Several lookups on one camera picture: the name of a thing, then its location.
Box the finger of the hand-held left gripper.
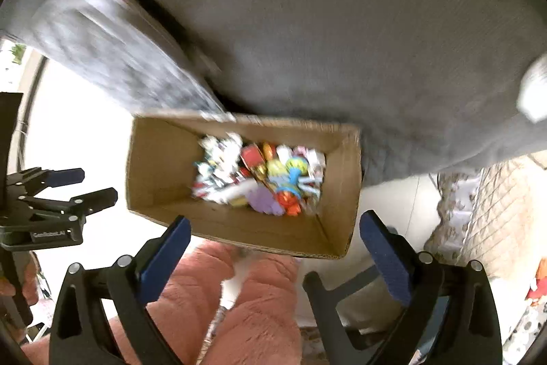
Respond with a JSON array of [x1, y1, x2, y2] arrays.
[[13, 167, 85, 200], [21, 187, 119, 225]]

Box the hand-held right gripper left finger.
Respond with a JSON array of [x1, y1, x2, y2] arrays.
[[49, 215, 191, 365]]

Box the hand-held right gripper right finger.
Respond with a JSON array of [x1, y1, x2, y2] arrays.
[[359, 210, 502, 365]]

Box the cardboard box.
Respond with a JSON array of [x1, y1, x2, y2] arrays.
[[125, 109, 363, 261]]

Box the person's left hand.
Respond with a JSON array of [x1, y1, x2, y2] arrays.
[[19, 257, 40, 307]]

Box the pink fluffy pants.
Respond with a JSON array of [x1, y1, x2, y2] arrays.
[[21, 241, 305, 365]]

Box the beige grid-patterned mat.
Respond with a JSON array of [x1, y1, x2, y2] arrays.
[[427, 153, 547, 281]]

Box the heap of small colourful toys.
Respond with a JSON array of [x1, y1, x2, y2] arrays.
[[190, 132, 328, 219]]

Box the grey patterned cushion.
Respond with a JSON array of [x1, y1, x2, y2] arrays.
[[29, 0, 228, 123]]

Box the floral printed cloth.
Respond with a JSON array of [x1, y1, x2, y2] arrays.
[[498, 262, 547, 359]]

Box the white rounded object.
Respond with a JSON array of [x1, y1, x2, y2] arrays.
[[515, 53, 547, 125]]

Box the grey sofa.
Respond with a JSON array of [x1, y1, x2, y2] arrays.
[[0, 0, 547, 188]]

